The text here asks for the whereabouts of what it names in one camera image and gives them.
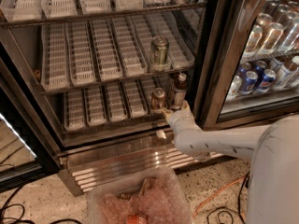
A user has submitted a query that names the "red cola can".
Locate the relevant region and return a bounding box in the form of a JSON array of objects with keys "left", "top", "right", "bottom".
[{"left": 125, "top": 214, "right": 148, "bottom": 224}]

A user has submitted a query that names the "blue pepsi can right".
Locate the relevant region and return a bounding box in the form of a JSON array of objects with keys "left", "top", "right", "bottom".
[{"left": 256, "top": 69, "right": 277, "bottom": 92}]

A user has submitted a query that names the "stainless steel fridge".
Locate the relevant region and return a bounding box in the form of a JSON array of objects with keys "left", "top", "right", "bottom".
[{"left": 0, "top": 0, "right": 299, "bottom": 198}]

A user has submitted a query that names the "white shelf tray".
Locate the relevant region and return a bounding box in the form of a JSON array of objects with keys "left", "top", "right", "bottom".
[
  {"left": 106, "top": 84, "right": 127, "bottom": 122},
  {"left": 64, "top": 90, "right": 85, "bottom": 132},
  {"left": 41, "top": 24, "right": 69, "bottom": 91},
  {"left": 85, "top": 86, "right": 107, "bottom": 127},
  {"left": 123, "top": 80, "right": 148, "bottom": 119},
  {"left": 90, "top": 20, "right": 123, "bottom": 81},
  {"left": 65, "top": 21, "right": 96, "bottom": 86},
  {"left": 112, "top": 17, "right": 148, "bottom": 77}
]

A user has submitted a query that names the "silver can upper shelf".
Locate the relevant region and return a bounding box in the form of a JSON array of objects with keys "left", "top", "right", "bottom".
[{"left": 255, "top": 13, "right": 273, "bottom": 30}]

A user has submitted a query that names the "white can behind door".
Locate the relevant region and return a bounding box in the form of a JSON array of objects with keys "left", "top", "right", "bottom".
[{"left": 226, "top": 76, "right": 242, "bottom": 100}]

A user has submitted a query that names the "clear plastic bin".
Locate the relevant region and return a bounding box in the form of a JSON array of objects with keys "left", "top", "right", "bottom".
[{"left": 88, "top": 167, "right": 192, "bottom": 224}]

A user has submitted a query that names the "green can on middle shelf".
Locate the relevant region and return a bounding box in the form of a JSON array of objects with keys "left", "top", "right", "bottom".
[{"left": 150, "top": 35, "right": 170, "bottom": 72}]

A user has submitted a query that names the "black cable left floor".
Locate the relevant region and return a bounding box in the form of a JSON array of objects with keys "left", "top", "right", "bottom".
[{"left": 0, "top": 184, "right": 82, "bottom": 224}]

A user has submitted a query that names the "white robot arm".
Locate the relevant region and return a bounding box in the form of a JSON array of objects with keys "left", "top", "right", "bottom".
[{"left": 162, "top": 102, "right": 299, "bottom": 224}]

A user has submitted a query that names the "blue pepsi can front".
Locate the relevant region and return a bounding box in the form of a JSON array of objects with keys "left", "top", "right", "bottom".
[{"left": 239, "top": 71, "right": 258, "bottom": 95}]

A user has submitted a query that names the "bronze can on bottom shelf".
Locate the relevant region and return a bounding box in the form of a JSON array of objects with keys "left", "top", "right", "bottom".
[{"left": 150, "top": 88, "right": 166, "bottom": 113}]

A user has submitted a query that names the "white shelf tray bottom left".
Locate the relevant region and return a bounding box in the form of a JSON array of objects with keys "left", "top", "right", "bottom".
[{"left": 64, "top": 90, "right": 85, "bottom": 132}]

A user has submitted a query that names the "brown bottle with white cap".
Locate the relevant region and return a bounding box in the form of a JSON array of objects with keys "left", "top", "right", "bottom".
[{"left": 170, "top": 73, "right": 187, "bottom": 110}]

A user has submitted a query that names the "orange extension cable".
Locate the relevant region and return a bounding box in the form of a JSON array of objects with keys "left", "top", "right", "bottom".
[{"left": 192, "top": 175, "right": 248, "bottom": 219}]

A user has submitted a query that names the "blue pepsi can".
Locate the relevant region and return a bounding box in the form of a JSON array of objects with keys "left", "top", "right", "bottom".
[
  {"left": 237, "top": 63, "right": 251, "bottom": 77},
  {"left": 239, "top": 71, "right": 258, "bottom": 95},
  {"left": 256, "top": 69, "right": 277, "bottom": 92}
]

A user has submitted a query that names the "blue pepsi can rear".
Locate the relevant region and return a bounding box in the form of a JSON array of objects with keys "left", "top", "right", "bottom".
[{"left": 237, "top": 63, "right": 251, "bottom": 77}]

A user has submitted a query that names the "white shelf tray leftmost middle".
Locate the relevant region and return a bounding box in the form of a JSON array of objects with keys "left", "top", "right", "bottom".
[{"left": 41, "top": 24, "right": 69, "bottom": 91}]

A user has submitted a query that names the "glass fridge door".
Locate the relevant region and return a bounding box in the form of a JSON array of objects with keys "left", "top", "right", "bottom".
[{"left": 192, "top": 0, "right": 299, "bottom": 131}]

